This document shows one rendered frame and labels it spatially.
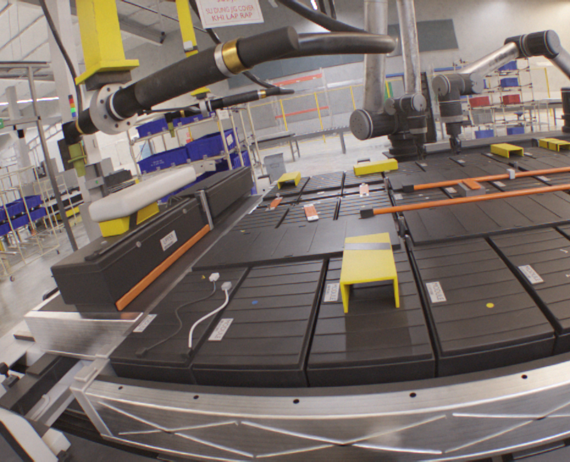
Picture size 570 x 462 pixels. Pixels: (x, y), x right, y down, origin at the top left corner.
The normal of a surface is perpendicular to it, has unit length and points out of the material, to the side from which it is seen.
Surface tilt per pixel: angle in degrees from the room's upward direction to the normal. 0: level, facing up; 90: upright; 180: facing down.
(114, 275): 90
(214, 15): 90
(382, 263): 0
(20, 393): 0
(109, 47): 90
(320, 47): 117
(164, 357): 0
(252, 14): 90
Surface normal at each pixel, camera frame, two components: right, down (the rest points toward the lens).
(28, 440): 0.96, -0.13
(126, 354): -0.21, -0.93
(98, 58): -0.43, 0.36
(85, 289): -0.20, 0.34
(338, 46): 0.47, 0.60
